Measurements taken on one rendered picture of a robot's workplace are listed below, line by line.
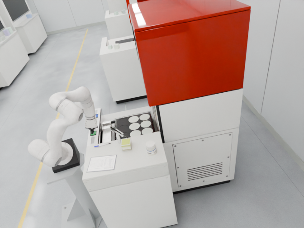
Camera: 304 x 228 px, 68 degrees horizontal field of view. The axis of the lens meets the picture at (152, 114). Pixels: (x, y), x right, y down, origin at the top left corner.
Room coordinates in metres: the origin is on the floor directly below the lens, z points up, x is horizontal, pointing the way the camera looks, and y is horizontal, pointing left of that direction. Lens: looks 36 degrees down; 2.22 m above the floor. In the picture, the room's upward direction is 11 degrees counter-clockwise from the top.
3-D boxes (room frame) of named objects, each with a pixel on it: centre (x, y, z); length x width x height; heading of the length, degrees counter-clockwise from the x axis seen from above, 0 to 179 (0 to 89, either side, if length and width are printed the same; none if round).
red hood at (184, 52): (1.85, -0.35, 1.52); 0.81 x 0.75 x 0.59; 1
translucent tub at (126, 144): (1.31, 0.24, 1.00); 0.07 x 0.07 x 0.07; 83
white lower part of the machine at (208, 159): (1.85, -0.38, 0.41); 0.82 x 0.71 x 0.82; 1
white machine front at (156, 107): (1.84, -0.04, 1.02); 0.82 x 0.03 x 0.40; 1
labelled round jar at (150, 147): (1.21, 0.05, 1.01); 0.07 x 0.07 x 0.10
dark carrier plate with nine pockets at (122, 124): (1.64, 0.18, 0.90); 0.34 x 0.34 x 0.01; 2
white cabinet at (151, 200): (1.56, 0.29, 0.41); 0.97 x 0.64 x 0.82; 1
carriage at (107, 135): (1.62, 0.45, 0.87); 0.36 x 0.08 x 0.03; 1
